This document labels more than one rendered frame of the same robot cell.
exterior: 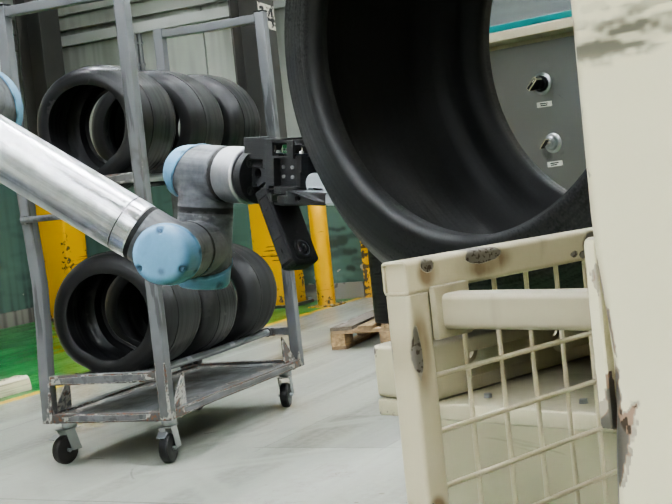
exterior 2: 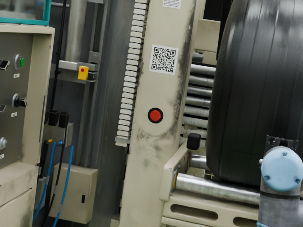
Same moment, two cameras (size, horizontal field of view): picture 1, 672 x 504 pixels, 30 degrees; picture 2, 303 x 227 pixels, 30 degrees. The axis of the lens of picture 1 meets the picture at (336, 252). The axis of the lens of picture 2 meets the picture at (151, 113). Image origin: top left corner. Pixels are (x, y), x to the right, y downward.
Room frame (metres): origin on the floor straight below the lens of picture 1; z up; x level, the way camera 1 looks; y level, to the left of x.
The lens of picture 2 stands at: (2.53, 0.88, 1.31)
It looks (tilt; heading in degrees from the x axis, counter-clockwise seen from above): 9 degrees down; 235
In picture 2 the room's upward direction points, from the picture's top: 8 degrees clockwise
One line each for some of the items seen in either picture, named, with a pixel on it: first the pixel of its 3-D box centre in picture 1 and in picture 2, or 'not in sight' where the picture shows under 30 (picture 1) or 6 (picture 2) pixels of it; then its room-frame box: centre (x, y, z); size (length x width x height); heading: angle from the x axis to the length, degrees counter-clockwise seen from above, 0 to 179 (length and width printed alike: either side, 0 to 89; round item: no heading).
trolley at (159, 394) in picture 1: (164, 221); not in sight; (5.66, 0.75, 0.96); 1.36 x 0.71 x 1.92; 153
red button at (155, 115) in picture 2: not in sight; (155, 115); (1.60, -0.41, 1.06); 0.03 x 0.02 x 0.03; 134
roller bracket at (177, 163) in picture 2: not in sight; (178, 168); (1.49, -0.41, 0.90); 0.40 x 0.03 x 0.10; 44
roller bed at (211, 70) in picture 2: not in sight; (189, 103); (1.24, -0.71, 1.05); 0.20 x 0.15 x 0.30; 134
